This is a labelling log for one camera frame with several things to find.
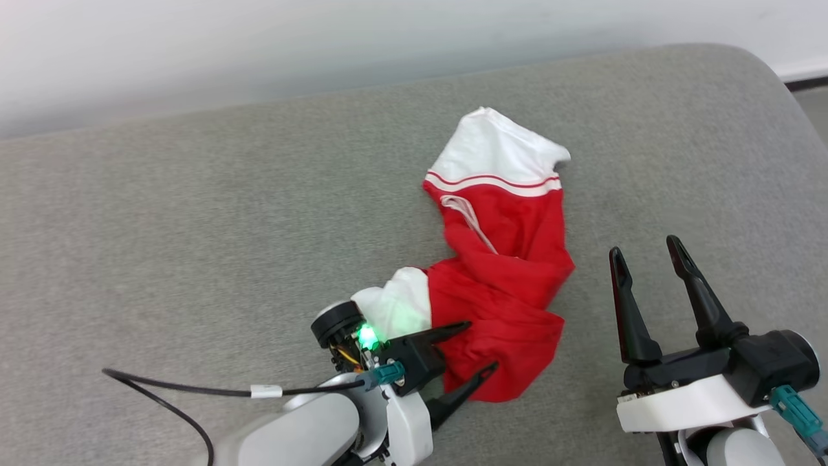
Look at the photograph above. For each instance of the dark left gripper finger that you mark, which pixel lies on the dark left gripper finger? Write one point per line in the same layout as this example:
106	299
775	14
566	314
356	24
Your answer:
462	395
446	333

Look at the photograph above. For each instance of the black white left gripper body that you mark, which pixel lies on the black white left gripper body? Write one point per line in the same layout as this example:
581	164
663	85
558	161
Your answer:
414	362

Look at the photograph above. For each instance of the white wall baseboard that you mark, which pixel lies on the white wall baseboard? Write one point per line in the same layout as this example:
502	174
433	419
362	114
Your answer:
808	70

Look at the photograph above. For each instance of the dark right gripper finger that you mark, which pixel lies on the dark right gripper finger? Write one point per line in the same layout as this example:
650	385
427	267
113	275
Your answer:
708	310
631	323

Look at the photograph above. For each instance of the red and white shirt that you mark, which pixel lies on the red and white shirt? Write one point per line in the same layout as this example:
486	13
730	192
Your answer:
511	272

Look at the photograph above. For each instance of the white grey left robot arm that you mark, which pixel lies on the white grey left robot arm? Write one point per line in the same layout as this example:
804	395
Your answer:
304	433

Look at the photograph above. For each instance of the grey fabric sofa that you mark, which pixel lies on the grey fabric sofa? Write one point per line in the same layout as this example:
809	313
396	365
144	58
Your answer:
194	246

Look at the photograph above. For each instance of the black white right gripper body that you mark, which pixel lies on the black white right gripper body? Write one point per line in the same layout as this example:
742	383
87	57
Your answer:
686	401

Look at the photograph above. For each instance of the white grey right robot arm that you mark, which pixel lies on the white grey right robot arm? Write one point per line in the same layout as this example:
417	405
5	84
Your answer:
737	450

